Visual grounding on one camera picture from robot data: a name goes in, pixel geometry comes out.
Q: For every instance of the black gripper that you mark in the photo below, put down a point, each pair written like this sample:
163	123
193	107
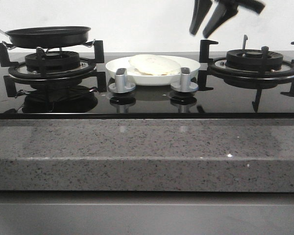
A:
225	10

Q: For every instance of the white fried egg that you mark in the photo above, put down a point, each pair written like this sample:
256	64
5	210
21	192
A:
154	64

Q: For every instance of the white round plate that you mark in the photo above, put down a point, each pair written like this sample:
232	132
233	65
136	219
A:
152	80

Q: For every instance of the black frying pan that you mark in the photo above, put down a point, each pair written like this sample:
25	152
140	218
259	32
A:
48	37

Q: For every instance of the black right pan support grate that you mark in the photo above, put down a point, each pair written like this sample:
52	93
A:
205	59

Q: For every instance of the black pan support grate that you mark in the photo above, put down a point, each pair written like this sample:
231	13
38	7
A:
205	59
10	84

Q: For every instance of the black right gas burner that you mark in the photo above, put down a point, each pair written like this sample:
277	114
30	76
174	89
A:
252	67

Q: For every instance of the black gas burner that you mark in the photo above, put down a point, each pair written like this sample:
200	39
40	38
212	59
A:
55	66
252	67

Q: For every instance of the silver right stove knob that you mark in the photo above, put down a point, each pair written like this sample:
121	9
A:
184	85

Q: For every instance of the silver stove knob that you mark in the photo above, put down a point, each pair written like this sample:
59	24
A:
184	85
122	84

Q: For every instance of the black glass cooktop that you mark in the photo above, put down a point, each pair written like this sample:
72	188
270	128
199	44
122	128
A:
91	100

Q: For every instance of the silver left stove knob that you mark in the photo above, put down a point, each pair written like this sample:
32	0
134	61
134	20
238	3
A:
122	84

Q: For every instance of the black left pan support grate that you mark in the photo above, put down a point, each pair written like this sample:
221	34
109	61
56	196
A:
10	84

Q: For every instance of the black left gas burner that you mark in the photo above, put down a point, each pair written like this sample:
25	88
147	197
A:
55	66

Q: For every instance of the silver wire pan stand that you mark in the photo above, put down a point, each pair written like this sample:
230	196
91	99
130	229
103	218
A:
89	44

